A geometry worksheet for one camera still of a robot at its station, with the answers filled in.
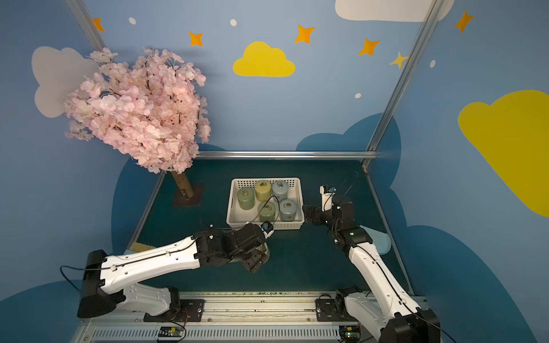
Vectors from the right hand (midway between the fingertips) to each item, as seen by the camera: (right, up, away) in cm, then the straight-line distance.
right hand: (317, 203), depth 82 cm
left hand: (-22, -14, -10) cm, 27 cm away
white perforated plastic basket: (-6, +3, +26) cm, 26 cm away
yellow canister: (-22, +5, +18) cm, 29 cm away
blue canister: (-11, -3, +11) cm, 16 cm away
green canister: (-30, +1, +16) cm, 34 cm away
